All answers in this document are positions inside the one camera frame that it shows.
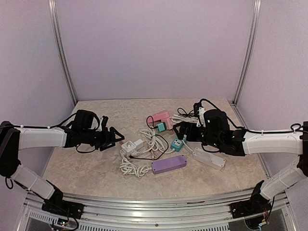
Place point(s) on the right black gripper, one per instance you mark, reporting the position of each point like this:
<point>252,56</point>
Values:
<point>184,125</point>

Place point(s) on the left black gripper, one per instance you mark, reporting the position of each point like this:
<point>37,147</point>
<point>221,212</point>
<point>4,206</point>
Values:
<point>111,138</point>

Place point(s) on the white multi socket adapter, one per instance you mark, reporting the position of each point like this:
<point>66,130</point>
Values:
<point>128,148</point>

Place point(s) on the white usb charger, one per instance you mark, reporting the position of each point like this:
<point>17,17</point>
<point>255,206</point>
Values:
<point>138,144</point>

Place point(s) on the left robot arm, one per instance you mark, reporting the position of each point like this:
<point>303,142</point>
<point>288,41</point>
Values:
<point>14,138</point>

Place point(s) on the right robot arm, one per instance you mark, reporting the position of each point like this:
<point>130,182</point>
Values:
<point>290,141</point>

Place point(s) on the teal socket cube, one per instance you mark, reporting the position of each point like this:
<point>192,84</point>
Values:
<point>177,144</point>

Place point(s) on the teal charger cube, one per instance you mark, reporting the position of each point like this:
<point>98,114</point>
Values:
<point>161,127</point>

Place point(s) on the pink power strip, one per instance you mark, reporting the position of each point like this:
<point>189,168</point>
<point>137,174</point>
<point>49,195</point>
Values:
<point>161,117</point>

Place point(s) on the white power strip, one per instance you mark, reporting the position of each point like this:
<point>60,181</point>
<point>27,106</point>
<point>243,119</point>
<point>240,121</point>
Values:
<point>209,159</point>

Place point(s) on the purple power strip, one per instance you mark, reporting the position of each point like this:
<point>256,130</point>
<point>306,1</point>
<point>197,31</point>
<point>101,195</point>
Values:
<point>169,164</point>

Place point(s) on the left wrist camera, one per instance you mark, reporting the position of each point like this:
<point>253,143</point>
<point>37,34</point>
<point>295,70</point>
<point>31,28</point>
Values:
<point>102,123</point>

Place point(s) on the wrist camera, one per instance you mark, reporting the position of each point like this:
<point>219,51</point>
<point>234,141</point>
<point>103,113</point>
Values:
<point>102,123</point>
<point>199,111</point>

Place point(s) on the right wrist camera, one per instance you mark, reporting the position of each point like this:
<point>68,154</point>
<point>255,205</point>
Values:
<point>199,111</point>

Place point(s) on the front aluminium rail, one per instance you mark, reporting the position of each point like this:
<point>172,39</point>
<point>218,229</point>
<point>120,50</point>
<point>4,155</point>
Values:
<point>191,213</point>

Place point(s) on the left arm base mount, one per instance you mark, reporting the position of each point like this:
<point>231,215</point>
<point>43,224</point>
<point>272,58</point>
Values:
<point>63,208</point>

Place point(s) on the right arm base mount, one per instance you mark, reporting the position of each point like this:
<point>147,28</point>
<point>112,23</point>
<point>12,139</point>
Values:
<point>249,207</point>

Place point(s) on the right aluminium frame post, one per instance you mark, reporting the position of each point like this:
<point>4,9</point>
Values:
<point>248,52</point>

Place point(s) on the aluminium frame post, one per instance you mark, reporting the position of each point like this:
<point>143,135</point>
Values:
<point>248,52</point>
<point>60,48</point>

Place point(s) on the left aluminium frame post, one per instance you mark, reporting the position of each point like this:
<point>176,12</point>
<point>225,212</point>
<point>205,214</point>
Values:
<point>60,48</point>

